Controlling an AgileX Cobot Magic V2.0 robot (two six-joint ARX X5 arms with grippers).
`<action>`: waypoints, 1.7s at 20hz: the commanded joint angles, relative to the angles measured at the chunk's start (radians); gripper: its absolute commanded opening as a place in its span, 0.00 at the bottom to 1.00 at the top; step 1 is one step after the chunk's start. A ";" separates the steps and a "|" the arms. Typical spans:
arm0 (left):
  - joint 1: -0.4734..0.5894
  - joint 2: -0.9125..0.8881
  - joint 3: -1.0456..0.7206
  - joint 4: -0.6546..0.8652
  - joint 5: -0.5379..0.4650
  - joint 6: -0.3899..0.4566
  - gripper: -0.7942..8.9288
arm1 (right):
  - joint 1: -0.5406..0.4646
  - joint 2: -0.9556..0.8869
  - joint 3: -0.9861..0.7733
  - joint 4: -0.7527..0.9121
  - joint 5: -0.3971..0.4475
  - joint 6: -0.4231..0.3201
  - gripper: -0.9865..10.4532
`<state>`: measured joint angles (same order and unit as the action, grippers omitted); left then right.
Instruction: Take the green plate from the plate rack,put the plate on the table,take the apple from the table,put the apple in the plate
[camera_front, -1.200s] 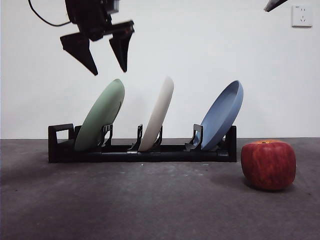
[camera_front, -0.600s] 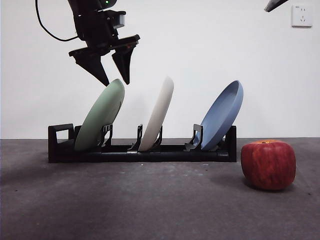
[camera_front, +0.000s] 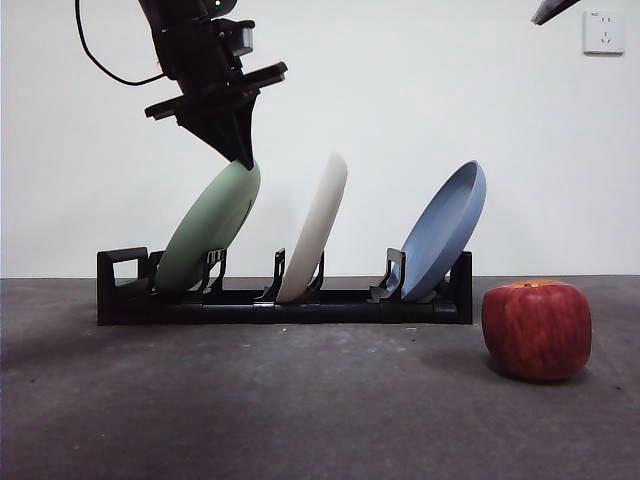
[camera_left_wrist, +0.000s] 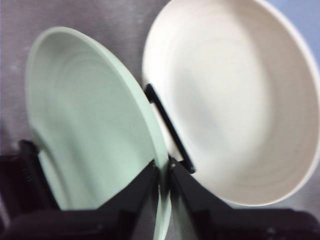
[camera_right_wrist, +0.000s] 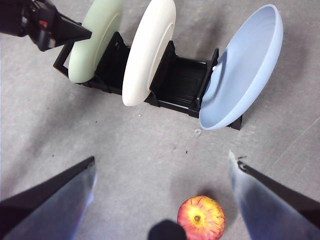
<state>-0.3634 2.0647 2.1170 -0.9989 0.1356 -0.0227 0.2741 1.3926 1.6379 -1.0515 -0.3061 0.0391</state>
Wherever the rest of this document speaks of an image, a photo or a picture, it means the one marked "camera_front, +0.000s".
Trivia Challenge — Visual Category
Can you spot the green plate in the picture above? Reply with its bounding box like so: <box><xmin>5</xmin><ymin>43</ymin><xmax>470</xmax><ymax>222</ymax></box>
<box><xmin>153</xmin><ymin>159</ymin><xmax>262</xmax><ymax>294</ymax></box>

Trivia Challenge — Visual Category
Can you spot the red yellow apple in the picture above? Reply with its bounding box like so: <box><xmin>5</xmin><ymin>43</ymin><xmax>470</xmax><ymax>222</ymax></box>
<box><xmin>481</xmin><ymin>278</ymin><xmax>594</xmax><ymax>382</ymax></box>

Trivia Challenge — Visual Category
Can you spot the white plate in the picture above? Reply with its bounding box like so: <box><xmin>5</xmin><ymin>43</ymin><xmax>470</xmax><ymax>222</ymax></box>
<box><xmin>276</xmin><ymin>152</ymin><xmax>349</xmax><ymax>304</ymax></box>

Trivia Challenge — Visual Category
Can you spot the black plate rack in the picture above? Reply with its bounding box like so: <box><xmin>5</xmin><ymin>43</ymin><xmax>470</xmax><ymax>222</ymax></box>
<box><xmin>96</xmin><ymin>247</ymin><xmax>473</xmax><ymax>326</ymax></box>

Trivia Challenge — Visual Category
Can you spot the blue plate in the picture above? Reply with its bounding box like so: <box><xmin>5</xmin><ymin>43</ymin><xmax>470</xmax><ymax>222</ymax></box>
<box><xmin>399</xmin><ymin>159</ymin><xmax>487</xmax><ymax>303</ymax></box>

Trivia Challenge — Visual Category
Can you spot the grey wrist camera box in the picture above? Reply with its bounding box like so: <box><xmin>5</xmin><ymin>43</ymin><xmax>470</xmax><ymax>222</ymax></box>
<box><xmin>219</xmin><ymin>18</ymin><xmax>256</xmax><ymax>57</ymax></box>

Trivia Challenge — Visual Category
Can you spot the white wall socket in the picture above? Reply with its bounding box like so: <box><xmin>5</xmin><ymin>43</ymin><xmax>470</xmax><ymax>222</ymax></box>
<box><xmin>582</xmin><ymin>9</ymin><xmax>626</xmax><ymax>56</ymax></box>

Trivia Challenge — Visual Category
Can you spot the black cable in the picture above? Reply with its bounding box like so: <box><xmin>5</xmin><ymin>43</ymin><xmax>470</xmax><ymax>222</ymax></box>
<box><xmin>74</xmin><ymin>0</ymin><xmax>169</xmax><ymax>86</ymax></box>

